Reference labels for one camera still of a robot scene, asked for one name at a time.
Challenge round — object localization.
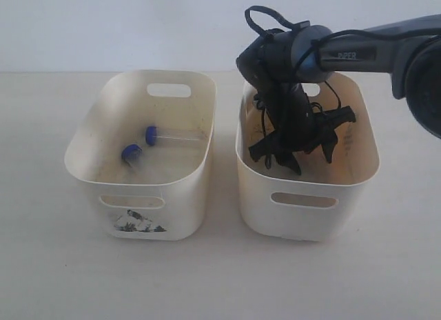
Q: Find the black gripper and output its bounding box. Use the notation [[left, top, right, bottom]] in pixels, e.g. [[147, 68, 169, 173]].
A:
[[248, 83, 356, 174]]

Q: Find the white plastic bin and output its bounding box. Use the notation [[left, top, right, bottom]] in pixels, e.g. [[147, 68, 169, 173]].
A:
[[64, 70, 217, 241], [235, 73, 380, 241]]

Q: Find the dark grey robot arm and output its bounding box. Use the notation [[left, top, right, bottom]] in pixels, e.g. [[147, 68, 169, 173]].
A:
[[236, 6, 440, 173]]

